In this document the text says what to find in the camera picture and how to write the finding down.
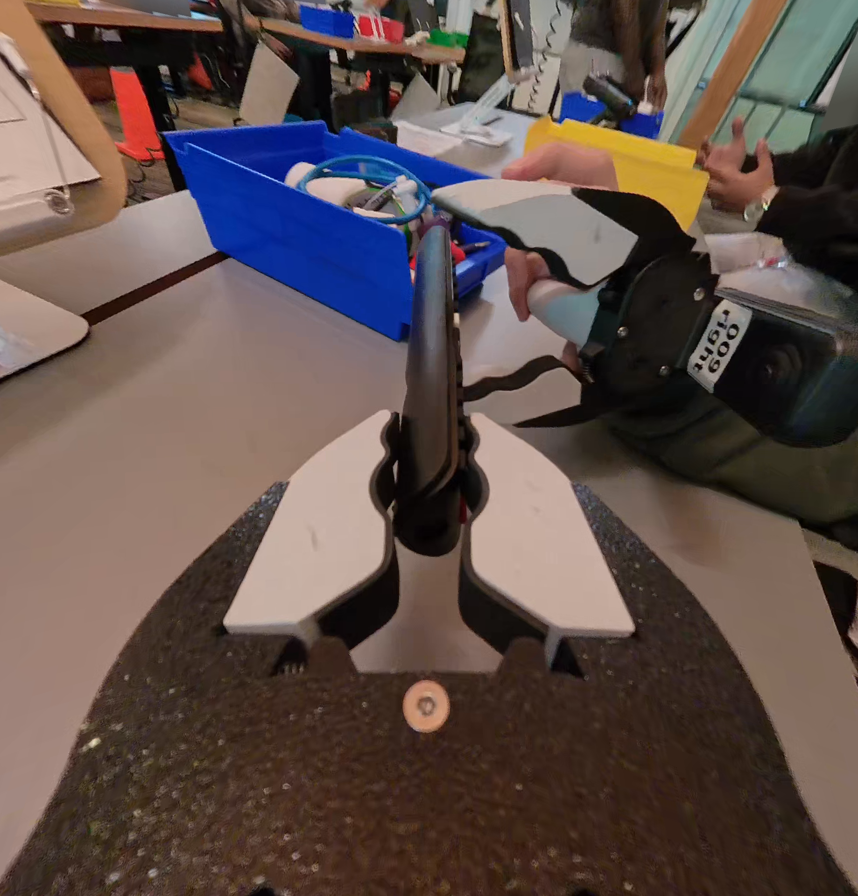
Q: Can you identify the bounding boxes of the orange traffic cone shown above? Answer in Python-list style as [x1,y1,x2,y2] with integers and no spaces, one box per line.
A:
[108,65,167,162]

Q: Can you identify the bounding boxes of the printed instruction sheet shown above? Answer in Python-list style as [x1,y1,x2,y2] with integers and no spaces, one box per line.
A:
[0,31,104,212]

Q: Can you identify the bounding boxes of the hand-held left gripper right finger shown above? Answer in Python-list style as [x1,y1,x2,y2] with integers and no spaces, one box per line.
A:
[458,412,637,667]

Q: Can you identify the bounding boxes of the wooden clipboard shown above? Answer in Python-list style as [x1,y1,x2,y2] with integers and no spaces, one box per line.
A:
[0,0,130,263]

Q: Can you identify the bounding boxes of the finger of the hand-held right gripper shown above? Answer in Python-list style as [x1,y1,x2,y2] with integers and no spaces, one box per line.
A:
[431,178,641,291]
[463,354,613,429]

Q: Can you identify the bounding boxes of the small blue bin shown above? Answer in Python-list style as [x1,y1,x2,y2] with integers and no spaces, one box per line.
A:
[298,2,358,41]

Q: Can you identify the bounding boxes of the black power tool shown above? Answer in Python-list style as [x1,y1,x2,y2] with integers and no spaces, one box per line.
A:
[580,72,666,123]

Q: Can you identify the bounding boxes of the black remote control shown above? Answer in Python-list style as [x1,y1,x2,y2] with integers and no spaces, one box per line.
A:
[391,224,470,559]

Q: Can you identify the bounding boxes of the wooden workbench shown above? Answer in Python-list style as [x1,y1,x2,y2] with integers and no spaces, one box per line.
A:
[25,0,468,135]

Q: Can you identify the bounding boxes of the wooden post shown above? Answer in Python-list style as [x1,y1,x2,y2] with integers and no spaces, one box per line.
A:
[676,0,790,153]

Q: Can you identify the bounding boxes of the blue parts bin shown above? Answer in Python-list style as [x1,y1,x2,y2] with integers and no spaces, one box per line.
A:
[558,90,666,141]

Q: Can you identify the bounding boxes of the person's right forearm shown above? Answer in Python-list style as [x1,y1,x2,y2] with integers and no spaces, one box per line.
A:
[606,401,858,555]

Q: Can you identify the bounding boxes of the blue cable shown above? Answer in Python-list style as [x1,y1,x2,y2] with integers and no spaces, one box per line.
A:
[293,153,435,228]

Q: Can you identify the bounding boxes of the white plastic object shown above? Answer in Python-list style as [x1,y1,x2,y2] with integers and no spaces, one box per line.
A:
[284,161,365,209]

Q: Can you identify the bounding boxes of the small red bin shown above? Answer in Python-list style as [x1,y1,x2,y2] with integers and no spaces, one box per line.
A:
[356,13,408,46]

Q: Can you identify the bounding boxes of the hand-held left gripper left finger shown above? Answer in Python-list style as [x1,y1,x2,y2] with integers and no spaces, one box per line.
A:
[222,409,402,651]

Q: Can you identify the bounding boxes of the clear plastic bag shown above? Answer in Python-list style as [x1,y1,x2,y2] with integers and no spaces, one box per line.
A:
[704,230,823,282]

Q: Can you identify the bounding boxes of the white paper sheets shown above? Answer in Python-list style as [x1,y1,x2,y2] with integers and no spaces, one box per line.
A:
[393,118,517,160]

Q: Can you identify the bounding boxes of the grey sheet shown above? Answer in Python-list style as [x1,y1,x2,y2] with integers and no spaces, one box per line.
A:
[239,42,302,128]

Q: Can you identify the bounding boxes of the blue storage bin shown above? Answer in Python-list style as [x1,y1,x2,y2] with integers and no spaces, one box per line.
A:
[162,120,510,343]

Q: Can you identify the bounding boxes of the person's right hand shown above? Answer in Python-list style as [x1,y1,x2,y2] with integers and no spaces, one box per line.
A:
[501,142,620,324]

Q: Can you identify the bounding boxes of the yellow storage bin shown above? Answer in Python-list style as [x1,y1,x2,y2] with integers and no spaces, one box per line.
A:
[522,115,711,233]

